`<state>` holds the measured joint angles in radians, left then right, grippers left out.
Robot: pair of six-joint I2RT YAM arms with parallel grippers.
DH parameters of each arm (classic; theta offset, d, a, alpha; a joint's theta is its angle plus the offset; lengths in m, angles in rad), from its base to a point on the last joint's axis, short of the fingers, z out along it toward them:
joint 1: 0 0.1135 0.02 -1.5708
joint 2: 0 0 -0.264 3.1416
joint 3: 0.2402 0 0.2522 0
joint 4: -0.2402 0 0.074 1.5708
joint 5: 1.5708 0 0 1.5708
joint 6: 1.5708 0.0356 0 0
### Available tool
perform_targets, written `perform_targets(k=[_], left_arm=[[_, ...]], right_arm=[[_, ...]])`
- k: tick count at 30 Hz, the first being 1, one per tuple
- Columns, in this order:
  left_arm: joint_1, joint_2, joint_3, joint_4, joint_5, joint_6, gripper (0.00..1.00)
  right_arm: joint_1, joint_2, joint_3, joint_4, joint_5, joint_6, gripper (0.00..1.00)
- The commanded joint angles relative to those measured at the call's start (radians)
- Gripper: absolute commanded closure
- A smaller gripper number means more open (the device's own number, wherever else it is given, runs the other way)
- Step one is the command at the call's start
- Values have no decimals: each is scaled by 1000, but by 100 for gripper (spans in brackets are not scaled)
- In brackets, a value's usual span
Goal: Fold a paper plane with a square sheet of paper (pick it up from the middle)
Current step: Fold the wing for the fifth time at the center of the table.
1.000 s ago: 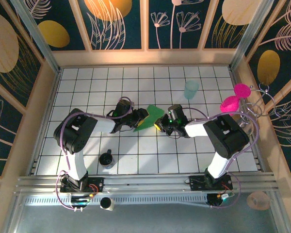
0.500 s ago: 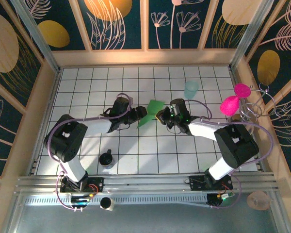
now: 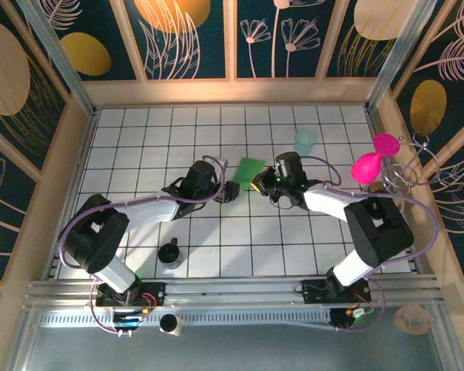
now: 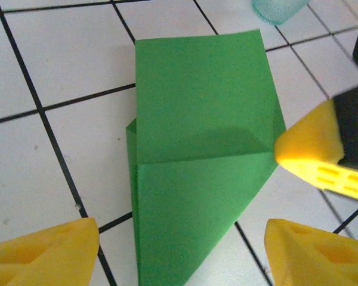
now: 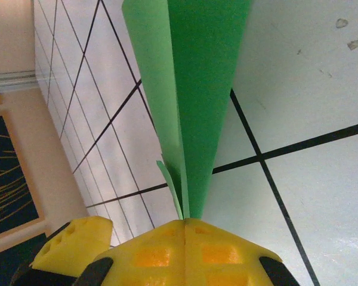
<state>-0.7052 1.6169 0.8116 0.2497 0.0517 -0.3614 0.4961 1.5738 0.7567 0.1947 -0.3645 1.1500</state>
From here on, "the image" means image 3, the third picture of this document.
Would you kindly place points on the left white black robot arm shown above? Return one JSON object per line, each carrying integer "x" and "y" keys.
{"x": 93, "y": 235}

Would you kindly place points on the translucent teal plastic cup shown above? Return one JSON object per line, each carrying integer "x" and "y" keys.
{"x": 305, "y": 141}

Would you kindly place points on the black mug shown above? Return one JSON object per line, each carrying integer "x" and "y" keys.
{"x": 169, "y": 253}

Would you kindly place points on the clear glass jar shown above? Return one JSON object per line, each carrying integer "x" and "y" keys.
{"x": 375, "y": 188}

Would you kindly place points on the small black white cylinder device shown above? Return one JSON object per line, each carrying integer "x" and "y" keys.
{"x": 170, "y": 324}

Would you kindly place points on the small circuit board green light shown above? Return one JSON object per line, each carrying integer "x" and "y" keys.
{"x": 359, "y": 312}
{"x": 129, "y": 318}

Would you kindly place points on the translucent pink suction disc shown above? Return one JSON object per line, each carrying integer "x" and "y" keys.
{"x": 411, "y": 318}

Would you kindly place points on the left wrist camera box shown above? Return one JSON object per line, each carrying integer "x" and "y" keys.
{"x": 222, "y": 164}

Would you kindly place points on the aluminium mounting rail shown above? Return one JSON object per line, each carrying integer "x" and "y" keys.
{"x": 232, "y": 288}

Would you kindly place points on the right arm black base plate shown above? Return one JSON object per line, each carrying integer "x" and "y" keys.
{"x": 313, "y": 290}

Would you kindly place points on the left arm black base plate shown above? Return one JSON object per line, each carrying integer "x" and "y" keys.
{"x": 154, "y": 293}

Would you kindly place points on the aluminium frame post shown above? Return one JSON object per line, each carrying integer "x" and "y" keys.
{"x": 58, "y": 58}
{"x": 402, "y": 50}

